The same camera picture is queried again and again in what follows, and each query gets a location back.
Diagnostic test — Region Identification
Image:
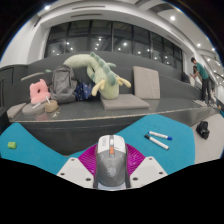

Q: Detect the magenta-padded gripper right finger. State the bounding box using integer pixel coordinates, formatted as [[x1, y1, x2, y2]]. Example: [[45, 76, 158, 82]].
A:
[[124, 144, 168, 188]]

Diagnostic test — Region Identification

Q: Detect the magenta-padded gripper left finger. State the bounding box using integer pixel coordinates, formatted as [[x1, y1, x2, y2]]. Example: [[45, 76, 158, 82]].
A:
[[56, 144, 99, 188]]

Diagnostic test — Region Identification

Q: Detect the grey and white computer mouse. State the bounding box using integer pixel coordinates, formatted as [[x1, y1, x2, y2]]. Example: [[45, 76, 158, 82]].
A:
[[93, 134, 129, 190]]

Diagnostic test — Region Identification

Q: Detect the white marker with black cap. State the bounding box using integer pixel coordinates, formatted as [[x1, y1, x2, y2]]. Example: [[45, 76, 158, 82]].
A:
[[144, 133, 170, 151]]

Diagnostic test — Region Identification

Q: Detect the white marker with blue cap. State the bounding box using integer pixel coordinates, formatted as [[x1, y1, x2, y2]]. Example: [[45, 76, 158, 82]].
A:
[[148, 130, 173, 141]]

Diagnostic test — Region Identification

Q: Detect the black bag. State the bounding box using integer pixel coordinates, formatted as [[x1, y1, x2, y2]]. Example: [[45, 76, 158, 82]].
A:
[[195, 120, 211, 140]]

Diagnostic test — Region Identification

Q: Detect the tan woven pouch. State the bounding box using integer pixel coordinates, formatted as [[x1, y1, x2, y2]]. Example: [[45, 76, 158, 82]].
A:
[[44, 99, 60, 113]]

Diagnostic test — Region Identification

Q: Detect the flat grey seat cushion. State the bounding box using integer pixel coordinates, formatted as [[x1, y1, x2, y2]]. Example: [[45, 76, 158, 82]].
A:
[[21, 101, 48, 116], [6, 102, 27, 120], [100, 93, 151, 112]]

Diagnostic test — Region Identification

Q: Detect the navy blue patterned bag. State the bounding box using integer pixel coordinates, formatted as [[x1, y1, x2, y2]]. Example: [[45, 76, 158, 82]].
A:
[[73, 80, 94, 102]]

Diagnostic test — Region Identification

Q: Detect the pink plush toy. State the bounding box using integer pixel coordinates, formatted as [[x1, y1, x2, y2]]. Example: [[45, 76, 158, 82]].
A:
[[29, 78, 52, 105]]

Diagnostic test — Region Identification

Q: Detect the grey backpack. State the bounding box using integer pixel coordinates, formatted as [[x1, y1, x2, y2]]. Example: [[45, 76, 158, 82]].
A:
[[49, 64, 79, 104]]

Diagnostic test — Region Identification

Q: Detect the square grey upright cushion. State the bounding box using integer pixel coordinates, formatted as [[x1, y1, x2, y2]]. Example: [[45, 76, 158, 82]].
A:
[[132, 65, 161, 100]]

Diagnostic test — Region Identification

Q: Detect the green dragon plush toy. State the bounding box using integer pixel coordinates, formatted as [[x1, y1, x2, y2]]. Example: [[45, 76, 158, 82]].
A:
[[63, 51, 132, 100]]

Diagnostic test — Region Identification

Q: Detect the person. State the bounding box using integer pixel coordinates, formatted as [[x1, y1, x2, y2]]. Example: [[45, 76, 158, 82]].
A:
[[190, 65, 200, 79], [190, 56, 212, 104]]

